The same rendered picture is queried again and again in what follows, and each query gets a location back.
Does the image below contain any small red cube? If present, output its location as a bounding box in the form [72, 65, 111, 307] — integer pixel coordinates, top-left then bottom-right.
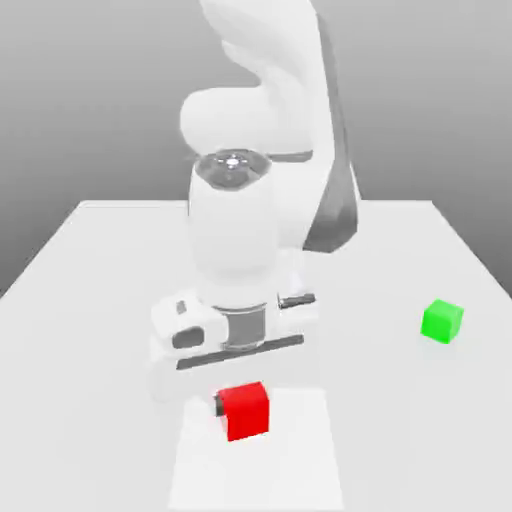
[216, 380, 270, 443]

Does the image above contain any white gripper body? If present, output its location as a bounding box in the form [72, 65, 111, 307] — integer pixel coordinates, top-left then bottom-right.
[148, 334, 321, 404]

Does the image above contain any small green cube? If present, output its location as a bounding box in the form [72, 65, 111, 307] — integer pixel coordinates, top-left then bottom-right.
[419, 298, 466, 345]

